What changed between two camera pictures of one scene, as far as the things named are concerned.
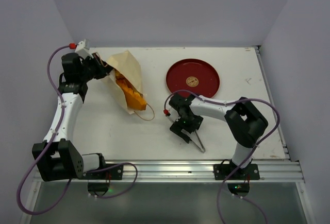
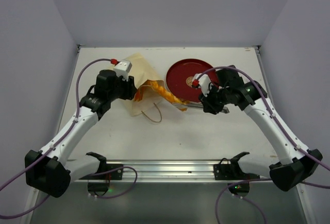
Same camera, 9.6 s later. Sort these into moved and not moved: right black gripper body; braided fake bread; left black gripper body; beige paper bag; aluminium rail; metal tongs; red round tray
Moved: right black gripper body; beige paper bag; braided fake bread; metal tongs; left black gripper body
Not moved: aluminium rail; red round tray
